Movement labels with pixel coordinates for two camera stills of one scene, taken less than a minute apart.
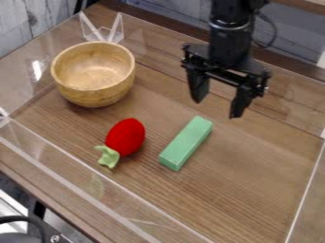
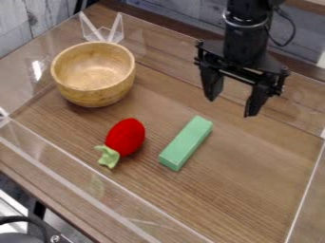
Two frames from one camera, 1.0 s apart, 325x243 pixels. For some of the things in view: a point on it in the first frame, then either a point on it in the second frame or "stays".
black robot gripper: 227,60 to 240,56
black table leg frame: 37,211 stays
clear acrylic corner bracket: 102,33 stays
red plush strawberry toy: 124,139 stays
